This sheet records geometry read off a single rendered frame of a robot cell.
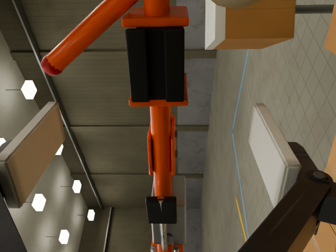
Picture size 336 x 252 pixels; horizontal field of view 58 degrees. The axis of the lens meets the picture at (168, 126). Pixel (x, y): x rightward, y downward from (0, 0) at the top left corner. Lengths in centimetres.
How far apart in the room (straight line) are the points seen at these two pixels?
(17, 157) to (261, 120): 13
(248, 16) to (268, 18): 10
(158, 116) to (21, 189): 18
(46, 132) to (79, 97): 1200
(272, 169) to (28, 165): 13
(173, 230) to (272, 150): 27
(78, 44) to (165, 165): 16
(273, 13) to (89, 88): 1041
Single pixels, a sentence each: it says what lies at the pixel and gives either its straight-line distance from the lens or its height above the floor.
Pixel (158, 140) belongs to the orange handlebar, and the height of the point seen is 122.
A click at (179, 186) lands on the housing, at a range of 41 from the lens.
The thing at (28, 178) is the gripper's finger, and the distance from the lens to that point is 18.
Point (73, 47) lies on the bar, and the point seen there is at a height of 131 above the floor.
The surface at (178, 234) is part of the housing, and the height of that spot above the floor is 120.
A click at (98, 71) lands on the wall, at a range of 1113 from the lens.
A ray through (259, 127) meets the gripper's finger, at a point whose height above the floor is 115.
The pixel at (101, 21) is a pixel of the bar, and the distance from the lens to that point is 32.
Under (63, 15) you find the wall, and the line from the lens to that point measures 1023.
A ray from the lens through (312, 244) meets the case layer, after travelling 176.
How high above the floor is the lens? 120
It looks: 2 degrees up
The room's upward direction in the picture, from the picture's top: 90 degrees counter-clockwise
